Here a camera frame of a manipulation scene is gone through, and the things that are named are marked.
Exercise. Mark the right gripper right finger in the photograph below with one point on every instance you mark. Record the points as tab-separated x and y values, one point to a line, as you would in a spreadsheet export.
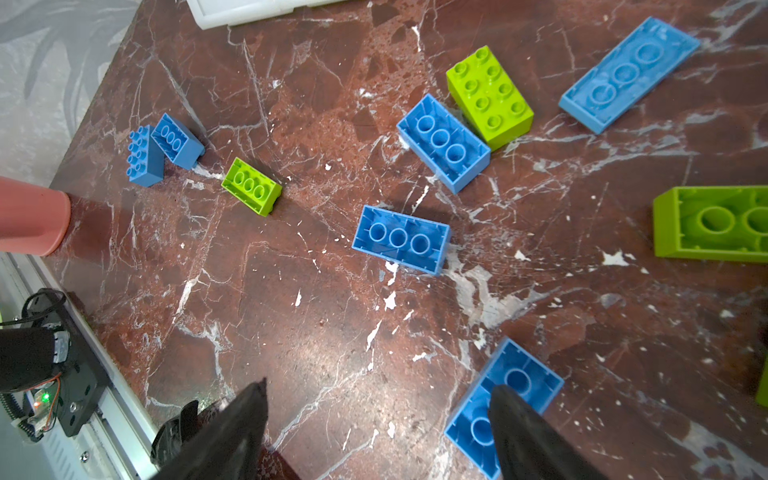
530	448

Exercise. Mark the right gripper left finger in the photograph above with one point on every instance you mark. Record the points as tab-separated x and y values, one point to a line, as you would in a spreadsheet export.
230	446

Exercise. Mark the green lego brick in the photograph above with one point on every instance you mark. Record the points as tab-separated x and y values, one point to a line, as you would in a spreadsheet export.
761	395
251	187
722	223
488	99

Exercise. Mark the blue lego brick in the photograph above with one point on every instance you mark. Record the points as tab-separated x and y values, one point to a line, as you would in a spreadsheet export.
449	148
511	376
411	241
630	71
146	160
177	142

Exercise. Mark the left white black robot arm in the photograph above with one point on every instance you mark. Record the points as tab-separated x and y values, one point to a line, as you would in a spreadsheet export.
27	358

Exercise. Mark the left green-lit circuit board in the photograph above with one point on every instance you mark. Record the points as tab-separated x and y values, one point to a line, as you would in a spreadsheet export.
38	411

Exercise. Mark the pink toy watering can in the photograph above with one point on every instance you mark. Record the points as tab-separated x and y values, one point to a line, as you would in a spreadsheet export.
34	219

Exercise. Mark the white three-compartment bin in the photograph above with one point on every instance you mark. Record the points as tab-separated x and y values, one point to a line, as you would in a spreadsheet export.
210	14

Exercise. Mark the aluminium front rail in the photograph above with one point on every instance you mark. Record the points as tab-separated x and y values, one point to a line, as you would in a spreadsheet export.
114	443

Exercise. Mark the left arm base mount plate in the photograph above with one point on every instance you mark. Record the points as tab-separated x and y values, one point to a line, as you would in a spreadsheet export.
82	378

